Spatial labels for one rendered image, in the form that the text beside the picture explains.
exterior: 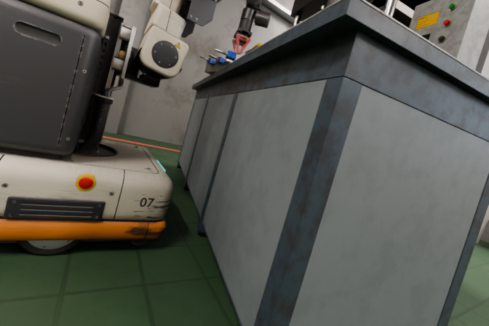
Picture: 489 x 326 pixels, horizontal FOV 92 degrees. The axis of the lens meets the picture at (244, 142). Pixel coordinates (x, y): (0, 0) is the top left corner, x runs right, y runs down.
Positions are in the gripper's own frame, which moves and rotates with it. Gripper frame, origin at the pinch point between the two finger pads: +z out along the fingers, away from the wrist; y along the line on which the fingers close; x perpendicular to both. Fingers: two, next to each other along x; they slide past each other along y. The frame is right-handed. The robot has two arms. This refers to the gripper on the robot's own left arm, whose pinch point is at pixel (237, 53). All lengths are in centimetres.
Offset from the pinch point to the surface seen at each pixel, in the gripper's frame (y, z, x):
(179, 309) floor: -46, 85, 5
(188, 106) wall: 285, 17, 8
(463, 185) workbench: -64, 32, -58
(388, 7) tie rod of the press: 10, -58, -79
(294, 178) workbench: -62, 40, -9
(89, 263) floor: -30, 85, 32
